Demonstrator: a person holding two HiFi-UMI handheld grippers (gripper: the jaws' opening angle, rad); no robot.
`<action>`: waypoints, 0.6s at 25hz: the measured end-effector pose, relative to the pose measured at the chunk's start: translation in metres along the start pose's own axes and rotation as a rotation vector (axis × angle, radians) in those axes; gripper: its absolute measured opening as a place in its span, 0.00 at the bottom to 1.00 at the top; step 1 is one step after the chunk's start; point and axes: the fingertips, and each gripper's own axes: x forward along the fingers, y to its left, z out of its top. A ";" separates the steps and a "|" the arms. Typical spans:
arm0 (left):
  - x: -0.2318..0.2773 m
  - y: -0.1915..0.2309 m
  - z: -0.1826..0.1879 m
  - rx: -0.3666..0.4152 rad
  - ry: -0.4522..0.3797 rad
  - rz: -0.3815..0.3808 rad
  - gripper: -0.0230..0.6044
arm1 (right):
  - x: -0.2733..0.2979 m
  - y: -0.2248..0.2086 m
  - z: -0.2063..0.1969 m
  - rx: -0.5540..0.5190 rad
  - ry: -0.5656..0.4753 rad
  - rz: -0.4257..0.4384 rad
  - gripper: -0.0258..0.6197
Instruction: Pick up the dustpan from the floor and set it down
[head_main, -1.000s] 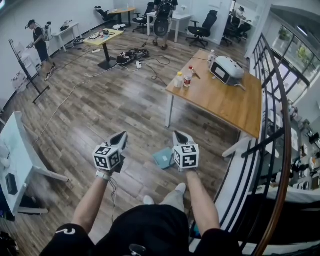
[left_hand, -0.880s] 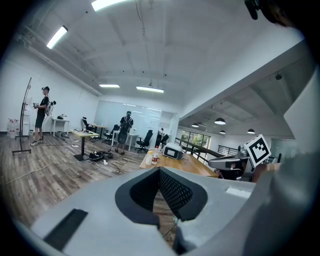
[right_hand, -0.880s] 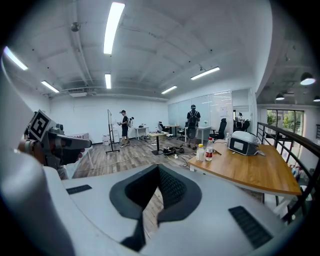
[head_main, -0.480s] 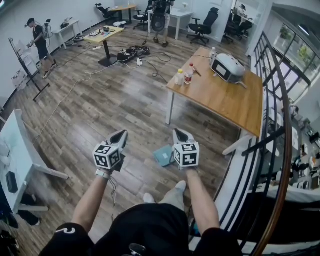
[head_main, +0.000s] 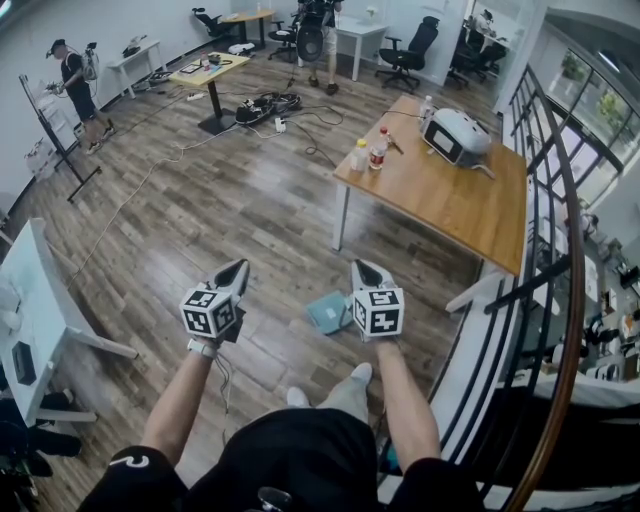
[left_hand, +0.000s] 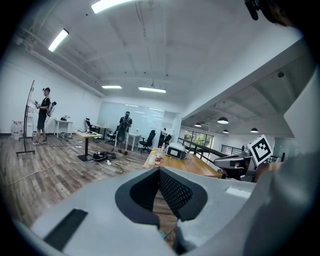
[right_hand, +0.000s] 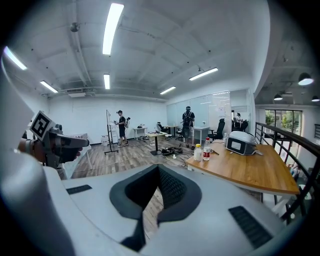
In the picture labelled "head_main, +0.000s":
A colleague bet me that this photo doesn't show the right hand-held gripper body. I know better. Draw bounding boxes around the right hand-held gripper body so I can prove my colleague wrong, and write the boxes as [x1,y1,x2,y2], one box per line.
[351,286,406,345]

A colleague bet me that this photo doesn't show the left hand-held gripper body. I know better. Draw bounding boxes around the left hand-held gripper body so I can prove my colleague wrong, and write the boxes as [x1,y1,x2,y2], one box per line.
[178,283,247,358]

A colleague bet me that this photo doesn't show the teal packet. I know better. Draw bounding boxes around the teal packet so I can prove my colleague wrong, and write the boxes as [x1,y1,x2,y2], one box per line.
[305,290,357,337]

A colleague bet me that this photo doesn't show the person's left forearm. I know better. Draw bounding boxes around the person's left forearm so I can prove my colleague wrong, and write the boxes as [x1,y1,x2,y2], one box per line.
[139,349,221,469]

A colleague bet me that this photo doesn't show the person's right forearm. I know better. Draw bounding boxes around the person's right forearm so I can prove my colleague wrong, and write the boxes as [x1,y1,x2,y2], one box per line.
[374,339,442,474]

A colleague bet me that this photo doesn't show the person's grey trousers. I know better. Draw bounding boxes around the person's grey trousers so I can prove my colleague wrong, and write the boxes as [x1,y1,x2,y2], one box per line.
[314,374,374,426]

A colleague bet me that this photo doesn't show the wooden table white legs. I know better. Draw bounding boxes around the wooden table white legs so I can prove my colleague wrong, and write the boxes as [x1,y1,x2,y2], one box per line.
[332,94,530,314]

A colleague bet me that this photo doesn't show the yellow cap plastic bottle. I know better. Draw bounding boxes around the yellow cap plastic bottle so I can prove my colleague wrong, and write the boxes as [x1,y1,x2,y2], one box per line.
[349,138,370,171]

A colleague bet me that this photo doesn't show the red label plastic bottle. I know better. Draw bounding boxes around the red label plastic bottle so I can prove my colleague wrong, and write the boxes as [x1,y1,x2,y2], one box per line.
[368,127,391,171]

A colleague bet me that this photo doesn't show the teal bag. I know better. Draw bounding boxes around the teal bag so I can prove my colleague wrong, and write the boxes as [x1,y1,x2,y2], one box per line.
[382,439,401,476]

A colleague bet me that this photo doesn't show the black railing wooden handrail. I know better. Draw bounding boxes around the black railing wooden handrail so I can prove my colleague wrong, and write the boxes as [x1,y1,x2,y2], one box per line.
[427,64,640,512]

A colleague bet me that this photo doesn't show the person's black shirt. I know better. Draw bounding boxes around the person's black shirt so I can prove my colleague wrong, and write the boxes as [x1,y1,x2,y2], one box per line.
[77,407,484,512]

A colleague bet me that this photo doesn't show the white rounded appliance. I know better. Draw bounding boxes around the white rounded appliance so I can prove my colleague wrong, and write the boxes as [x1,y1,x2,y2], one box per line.
[422,107,494,169]

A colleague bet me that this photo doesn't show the glass board black stand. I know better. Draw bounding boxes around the glass board black stand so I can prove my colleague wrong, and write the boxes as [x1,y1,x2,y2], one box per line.
[18,73,101,204]

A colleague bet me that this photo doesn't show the black equipment bundle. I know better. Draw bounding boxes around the black equipment bundle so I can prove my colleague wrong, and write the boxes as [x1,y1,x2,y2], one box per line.
[234,91,304,126]

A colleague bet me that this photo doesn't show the small black box device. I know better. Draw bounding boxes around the small black box device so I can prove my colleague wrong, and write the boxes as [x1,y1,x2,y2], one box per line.
[10,342,36,386]

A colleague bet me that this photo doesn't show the black office chair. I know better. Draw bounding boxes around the black office chair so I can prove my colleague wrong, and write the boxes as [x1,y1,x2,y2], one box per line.
[374,15,441,95]
[446,24,509,90]
[192,7,235,40]
[267,19,301,64]

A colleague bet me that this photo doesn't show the white desk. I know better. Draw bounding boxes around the white desk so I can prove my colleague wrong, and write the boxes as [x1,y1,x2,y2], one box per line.
[106,39,164,100]
[333,14,390,83]

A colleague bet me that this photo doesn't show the round wooden table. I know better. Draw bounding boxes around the round wooden table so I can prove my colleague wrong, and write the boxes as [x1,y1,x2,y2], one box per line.
[219,7,276,44]

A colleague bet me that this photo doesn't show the large window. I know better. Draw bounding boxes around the large window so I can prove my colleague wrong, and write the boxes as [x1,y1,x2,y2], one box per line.
[544,47,640,169]

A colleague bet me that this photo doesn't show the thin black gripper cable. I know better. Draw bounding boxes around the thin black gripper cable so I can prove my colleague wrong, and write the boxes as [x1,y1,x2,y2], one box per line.
[214,349,236,416]

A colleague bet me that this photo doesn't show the long white floor cable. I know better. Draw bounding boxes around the long white floor cable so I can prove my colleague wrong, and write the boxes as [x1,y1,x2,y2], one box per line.
[67,127,281,291]

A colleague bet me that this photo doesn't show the black floor cable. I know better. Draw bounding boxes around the black floor cable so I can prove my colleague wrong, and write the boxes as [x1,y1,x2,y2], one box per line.
[287,107,346,169]

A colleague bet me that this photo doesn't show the yellow top pedestal table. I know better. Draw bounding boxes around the yellow top pedestal table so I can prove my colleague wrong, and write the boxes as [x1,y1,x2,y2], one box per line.
[168,51,251,134]

